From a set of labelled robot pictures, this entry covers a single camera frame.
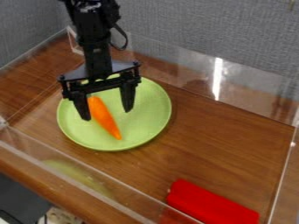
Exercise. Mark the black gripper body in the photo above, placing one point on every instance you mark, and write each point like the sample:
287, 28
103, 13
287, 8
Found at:
99, 74

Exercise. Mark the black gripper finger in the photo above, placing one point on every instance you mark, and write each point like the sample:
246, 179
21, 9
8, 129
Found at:
80, 102
128, 95

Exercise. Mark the orange toy carrot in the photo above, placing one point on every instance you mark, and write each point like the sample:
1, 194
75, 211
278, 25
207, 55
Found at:
100, 114

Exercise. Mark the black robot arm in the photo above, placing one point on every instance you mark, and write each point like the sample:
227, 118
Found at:
94, 18

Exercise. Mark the light green plate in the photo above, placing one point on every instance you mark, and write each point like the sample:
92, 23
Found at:
140, 125

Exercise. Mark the red cloth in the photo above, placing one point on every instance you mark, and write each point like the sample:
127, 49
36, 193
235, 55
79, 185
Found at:
206, 206

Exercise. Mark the clear acrylic enclosure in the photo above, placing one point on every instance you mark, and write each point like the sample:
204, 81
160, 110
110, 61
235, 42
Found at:
231, 140

